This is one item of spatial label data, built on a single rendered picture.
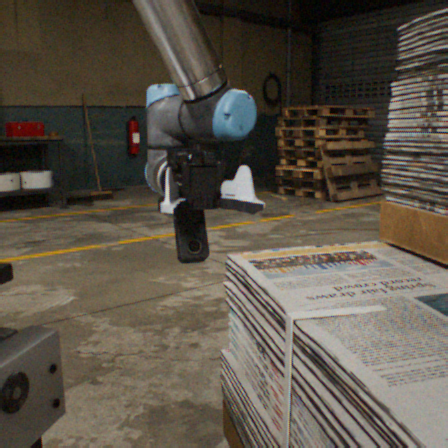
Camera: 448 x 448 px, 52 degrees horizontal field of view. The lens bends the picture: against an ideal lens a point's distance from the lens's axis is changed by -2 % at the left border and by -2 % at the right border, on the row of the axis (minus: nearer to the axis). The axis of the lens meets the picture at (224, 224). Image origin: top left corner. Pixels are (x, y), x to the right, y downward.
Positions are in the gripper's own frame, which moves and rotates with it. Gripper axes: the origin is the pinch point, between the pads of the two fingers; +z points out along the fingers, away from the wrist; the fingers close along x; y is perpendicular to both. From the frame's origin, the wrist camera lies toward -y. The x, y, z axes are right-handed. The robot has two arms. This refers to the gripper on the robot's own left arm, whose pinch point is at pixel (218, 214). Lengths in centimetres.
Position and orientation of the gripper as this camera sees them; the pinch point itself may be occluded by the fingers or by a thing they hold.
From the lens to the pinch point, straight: 57.2
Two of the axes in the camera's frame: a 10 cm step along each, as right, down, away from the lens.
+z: 3.1, 1.9, -9.3
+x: 9.5, -0.6, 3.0
